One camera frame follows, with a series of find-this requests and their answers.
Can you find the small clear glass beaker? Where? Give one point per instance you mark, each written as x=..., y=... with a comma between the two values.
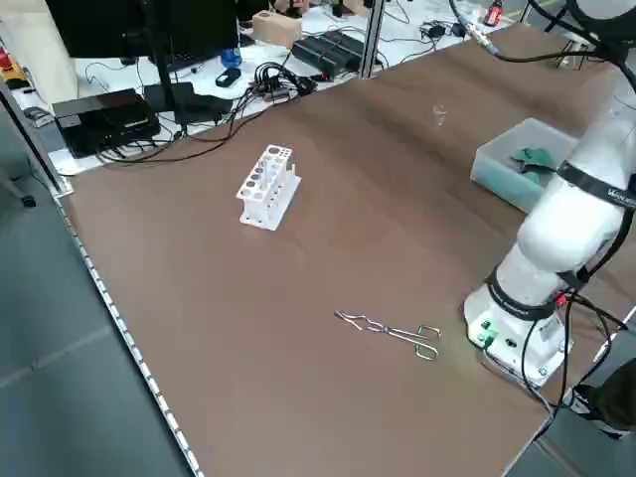
x=439, y=116

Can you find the green cloth with black tag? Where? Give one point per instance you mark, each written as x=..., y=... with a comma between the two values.
x=539, y=158

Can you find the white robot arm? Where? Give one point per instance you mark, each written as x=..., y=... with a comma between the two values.
x=561, y=223

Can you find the white test tube rack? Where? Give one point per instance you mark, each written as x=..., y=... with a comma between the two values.
x=248, y=211

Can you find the translucent white plastic box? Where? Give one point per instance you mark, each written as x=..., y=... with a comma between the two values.
x=497, y=174

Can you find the tan cardboard box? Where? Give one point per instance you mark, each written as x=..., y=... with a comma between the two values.
x=275, y=27

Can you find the black electronics box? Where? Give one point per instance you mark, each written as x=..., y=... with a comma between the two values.
x=99, y=107

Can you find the black power supply unit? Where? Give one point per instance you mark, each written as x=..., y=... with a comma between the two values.
x=348, y=42
x=323, y=57

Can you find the black power adapter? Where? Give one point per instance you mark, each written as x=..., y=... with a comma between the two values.
x=437, y=31
x=228, y=77
x=457, y=30

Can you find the blue plastic object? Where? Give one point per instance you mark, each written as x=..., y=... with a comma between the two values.
x=231, y=57

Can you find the black monitor stand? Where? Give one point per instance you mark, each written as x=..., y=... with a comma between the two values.
x=166, y=74

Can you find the black computer monitor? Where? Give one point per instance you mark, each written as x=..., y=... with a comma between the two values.
x=149, y=25

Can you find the red black tool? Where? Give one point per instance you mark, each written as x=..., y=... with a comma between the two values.
x=493, y=12

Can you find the black rounded housing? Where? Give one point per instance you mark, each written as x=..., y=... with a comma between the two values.
x=613, y=397

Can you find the yellow emergency stop button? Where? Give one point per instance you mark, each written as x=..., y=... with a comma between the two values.
x=7, y=64

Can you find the aluminium frame post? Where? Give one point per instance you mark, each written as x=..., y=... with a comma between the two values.
x=371, y=40

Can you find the aluminium frame rail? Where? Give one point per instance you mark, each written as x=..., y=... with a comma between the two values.
x=30, y=134

